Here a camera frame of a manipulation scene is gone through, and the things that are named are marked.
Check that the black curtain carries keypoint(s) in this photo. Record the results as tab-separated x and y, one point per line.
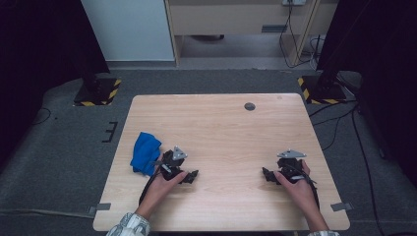
39	59
383	65

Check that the grey tape strip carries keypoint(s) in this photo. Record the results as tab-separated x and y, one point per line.
341	206
101	207

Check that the grey round table grommet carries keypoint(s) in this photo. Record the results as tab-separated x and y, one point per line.
250	106

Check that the white cabinet panel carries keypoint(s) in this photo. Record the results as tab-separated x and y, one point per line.
128	29

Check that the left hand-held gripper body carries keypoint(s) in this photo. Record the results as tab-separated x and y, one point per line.
170	164

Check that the blue cloth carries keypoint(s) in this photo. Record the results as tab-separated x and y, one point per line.
146	154

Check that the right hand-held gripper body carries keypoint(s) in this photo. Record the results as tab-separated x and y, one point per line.
290	167

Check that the light wooden desk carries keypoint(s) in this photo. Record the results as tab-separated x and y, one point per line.
226	18

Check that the person's left hand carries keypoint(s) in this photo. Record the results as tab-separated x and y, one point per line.
159	191

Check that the black stand with striped base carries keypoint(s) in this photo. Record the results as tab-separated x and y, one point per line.
98	93
323	90

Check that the person's right hand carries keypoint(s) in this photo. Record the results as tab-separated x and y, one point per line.
301	195

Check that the white power strip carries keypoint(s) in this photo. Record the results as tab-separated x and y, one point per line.
294	2

